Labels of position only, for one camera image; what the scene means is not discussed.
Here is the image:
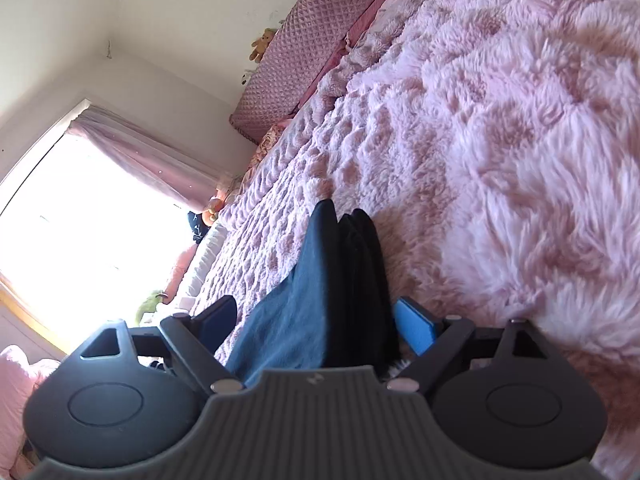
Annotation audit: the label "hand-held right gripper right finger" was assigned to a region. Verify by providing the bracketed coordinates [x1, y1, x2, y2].
[387, 297, 558, 394]

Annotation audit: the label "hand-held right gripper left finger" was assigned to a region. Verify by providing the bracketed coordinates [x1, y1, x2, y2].
[75, 295, 242, 394]

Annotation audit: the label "dark blue pants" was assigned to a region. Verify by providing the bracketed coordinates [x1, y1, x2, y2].
[225, 199, 401, 389]

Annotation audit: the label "green plush toy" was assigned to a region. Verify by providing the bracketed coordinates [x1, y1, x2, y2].
[134, 290, 168, 323]

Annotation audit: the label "dark blue patterned cloth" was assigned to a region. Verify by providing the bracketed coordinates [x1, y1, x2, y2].
[187, 210, 213, 245]

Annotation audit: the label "orange plush toy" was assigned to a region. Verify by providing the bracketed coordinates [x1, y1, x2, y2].
[204, 187, 236, 223]

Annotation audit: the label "white framed window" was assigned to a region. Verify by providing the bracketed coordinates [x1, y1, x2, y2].
[0, 102, 198, 356]

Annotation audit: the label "pink curtain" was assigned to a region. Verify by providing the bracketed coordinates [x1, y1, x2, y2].
[65, 107, 233, 208]

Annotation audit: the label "floral pillow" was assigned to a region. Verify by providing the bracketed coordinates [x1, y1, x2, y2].
[247, 120, 293, 176]

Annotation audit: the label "pink fluffy blanket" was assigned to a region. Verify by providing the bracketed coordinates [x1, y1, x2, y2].
[189, 0, 640, 480]

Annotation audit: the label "light pink cloth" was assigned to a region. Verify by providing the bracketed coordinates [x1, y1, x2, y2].
[0, 344, 61, 468]

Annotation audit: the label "pink quilted headboard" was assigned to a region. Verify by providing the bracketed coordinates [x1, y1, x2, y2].
[229, 0, 411, 143]

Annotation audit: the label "brown teddy bear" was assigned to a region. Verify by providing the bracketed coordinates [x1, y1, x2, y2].
[249, 27, 278, 63]

